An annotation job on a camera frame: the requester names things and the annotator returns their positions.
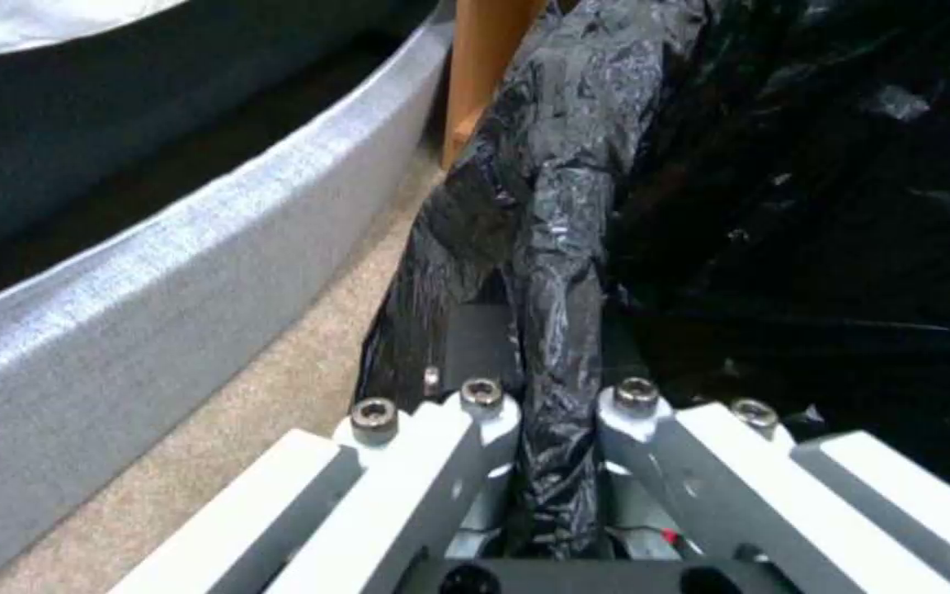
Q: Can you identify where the dark blue mattress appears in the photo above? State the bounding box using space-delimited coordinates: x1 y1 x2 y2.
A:
0 0 437 317

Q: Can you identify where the white bed sheet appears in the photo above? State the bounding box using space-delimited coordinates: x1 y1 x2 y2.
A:
0 0 200 68

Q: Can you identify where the black plastic trash bag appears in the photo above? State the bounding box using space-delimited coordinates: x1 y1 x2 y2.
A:
355 0 950 561

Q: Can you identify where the wooden furniture leg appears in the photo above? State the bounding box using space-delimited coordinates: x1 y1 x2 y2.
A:
439 0 544 172

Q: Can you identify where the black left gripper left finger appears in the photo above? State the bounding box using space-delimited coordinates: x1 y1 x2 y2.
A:
111 304 524 594

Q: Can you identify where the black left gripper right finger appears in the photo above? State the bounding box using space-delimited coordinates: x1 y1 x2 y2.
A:
595 312 950 594

